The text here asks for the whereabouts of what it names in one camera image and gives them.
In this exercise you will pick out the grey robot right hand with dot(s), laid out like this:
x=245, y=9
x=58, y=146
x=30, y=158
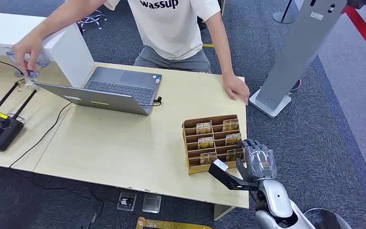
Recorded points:
x=260, y=164

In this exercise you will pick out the person's right hand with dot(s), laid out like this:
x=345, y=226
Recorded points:
x=28, y=47

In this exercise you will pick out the person's left hand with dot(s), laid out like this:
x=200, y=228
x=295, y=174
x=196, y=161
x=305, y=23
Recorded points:
x=235, y=87

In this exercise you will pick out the clear plastic bottle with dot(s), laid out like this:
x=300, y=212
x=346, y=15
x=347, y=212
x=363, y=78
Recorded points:
x=42, y=60

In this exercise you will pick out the person's left forearm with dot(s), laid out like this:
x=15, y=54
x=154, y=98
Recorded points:
x=219, y=44

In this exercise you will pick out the person's right forearm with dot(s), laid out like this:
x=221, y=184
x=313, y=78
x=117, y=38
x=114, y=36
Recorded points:
x=66, y=15

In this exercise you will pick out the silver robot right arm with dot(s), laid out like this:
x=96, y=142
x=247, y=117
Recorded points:
x=276, y=199

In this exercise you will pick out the hotel key card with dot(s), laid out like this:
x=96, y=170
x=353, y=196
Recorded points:
x=208, y=158
x=204, y=128
x=205, y=143
x=230, y=124
x=234, y=155
x=233, y=139

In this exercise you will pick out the wooden card holder rack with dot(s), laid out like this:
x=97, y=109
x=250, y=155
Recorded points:
x=192, y=158

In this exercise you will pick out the person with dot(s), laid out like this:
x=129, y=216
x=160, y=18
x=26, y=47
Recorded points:
x=170, y=28

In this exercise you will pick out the small clear plastic item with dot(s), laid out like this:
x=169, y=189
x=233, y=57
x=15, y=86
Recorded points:
x=21, y=84

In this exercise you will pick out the white box partition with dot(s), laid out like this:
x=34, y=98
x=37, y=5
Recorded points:
x=69, y=57

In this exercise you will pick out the small yellow floor tape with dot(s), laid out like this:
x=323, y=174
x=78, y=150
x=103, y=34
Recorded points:
x=207, y=45

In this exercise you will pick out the table leg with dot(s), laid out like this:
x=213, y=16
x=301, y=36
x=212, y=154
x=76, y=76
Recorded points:
x=222, y=212

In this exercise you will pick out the grey kiosk stand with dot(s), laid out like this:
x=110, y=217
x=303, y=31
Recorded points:
x=296, y=50

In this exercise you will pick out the grey laptop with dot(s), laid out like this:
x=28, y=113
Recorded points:
x=123, y=85

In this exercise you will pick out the yellow floor tape strip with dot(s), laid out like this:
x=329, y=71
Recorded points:
x=170, y=225

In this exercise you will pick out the metal floor socket box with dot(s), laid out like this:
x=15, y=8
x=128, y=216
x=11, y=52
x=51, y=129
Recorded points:
x=151, y=203
x=126, y=201

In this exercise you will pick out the red barrier belt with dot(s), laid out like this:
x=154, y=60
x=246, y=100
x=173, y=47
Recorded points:
x=364, y=31

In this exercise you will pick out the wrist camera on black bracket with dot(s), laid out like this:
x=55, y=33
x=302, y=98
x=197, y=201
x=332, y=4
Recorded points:
x=224, y=177

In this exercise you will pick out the stanchion post with round base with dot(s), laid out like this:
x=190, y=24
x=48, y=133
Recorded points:
x=283, y=15

